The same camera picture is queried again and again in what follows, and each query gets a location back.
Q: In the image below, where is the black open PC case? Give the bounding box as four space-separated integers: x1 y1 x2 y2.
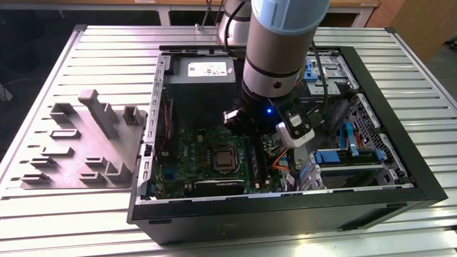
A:
127 44 449 246

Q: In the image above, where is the black CPU socket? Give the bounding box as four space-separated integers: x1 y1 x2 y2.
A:
212 144 240 176

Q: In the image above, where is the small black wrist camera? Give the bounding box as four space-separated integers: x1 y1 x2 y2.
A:
223 108 248 127

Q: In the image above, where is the silver CPU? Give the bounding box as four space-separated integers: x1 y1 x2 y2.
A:
215 152 233 165

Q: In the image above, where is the blue drive bay latch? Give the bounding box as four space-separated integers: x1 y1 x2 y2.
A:
301 60 321 81

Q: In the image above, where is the blue flat wire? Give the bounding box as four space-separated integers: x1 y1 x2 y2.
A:
339 122 361 157

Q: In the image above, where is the metal disk bay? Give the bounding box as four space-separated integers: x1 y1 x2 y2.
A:
297 148 408 191

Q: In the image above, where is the hard disk in blue carrier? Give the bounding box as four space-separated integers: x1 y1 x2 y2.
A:
311 148 385 165

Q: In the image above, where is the green motherboard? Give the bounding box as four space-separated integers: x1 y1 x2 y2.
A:
153 125 287 200

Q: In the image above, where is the metal drive cage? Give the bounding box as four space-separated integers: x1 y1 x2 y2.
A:
300 52 360 113

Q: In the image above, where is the orange wire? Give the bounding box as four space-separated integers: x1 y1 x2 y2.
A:
271 148 300 172

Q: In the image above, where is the white object on floor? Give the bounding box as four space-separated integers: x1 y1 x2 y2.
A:
0 81 15 103

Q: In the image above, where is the black graphics card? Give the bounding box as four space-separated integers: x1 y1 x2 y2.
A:
156 178 247 199

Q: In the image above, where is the white framed wooden desk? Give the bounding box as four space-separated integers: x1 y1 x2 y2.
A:
0 0 380 27

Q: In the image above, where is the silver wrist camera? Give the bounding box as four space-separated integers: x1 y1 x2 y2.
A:
275 111 317 148

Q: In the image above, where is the black cable grey plug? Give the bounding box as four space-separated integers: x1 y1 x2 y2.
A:
195 0 213 31

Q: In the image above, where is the grey power supply unit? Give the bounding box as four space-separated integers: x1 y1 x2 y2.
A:
164 57 247 129

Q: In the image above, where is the brown wooden cabinet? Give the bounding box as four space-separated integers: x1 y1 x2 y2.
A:
367 0 457 62

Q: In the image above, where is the grey parts rack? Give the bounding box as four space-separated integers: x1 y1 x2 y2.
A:
20 89 149 190

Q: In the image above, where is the black camera cable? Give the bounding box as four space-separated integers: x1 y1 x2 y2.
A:
309 40 332 127
223 7 247 61

